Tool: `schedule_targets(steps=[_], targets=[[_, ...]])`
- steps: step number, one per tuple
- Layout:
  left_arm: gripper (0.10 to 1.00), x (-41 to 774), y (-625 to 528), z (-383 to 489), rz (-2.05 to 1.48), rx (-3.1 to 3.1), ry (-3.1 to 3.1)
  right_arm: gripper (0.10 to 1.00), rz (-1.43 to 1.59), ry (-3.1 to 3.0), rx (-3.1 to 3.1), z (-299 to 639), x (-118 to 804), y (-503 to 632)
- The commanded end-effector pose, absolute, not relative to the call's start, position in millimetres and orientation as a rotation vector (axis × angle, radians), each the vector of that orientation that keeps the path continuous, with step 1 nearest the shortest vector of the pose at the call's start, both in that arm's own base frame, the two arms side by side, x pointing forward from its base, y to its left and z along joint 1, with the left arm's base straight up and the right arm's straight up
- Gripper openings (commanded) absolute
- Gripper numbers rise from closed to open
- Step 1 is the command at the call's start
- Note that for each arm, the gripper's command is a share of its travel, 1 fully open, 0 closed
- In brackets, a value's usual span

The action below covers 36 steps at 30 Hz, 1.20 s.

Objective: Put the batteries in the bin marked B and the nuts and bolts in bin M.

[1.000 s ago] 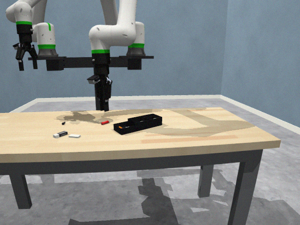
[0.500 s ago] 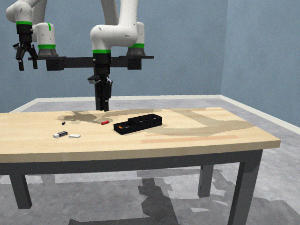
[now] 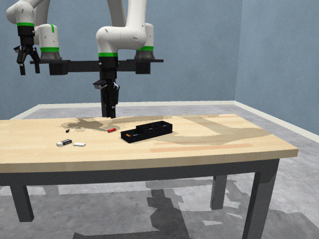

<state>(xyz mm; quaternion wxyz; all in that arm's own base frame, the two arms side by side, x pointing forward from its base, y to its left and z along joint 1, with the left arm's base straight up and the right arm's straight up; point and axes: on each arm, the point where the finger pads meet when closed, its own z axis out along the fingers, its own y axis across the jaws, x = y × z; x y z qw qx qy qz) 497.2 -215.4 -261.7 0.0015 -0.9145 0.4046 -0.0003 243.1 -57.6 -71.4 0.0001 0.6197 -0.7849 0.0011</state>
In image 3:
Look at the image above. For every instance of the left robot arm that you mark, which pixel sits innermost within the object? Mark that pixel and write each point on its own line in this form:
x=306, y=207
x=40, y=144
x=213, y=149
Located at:
x=125, y=33

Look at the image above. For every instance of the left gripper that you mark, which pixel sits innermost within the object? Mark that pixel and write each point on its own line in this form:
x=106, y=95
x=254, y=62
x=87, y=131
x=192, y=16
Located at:
x=110, y=92

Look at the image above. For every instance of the black eraser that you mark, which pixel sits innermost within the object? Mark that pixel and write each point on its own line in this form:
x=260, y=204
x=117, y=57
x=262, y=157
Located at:
x=65, y=142

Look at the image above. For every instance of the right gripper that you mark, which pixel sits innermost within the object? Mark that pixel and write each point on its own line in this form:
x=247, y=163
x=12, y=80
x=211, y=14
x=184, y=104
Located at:
x=27, y=48

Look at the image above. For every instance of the black rack of three bins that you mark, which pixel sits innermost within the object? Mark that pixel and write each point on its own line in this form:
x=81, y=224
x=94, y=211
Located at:
x=146, y=131

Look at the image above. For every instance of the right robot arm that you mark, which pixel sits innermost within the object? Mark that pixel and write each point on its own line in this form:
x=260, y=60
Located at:
x=31, y=19

